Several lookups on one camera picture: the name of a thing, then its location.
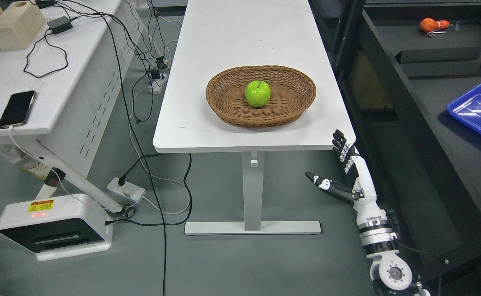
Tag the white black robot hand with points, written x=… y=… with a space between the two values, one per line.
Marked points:
x=359 y=190

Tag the white power strip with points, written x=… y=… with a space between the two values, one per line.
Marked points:
x=126 y=189
x=159 y=75

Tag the black power adapter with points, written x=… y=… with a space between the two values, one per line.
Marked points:
x=60 y=25

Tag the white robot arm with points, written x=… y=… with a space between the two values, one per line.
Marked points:
x=390 y=274

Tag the white robot base unit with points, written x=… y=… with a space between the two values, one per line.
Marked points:
x=68 y=217

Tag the white table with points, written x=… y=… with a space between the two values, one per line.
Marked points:
x=217 y=35

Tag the orange toy fruit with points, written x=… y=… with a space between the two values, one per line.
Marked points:
x=430 y=25

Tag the green apple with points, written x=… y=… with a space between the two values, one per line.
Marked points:
x=257 y=93

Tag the brown wicker basket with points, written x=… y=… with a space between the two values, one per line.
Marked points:
x=292 y=92

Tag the black shelf rack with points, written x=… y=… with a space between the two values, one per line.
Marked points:
x=397 y=81

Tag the white side desk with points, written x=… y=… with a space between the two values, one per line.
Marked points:
x=77 y=77

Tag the wooden block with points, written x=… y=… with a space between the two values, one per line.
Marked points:
x=19 y=24

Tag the black smartphone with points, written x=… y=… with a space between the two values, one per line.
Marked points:
x=17 y=110

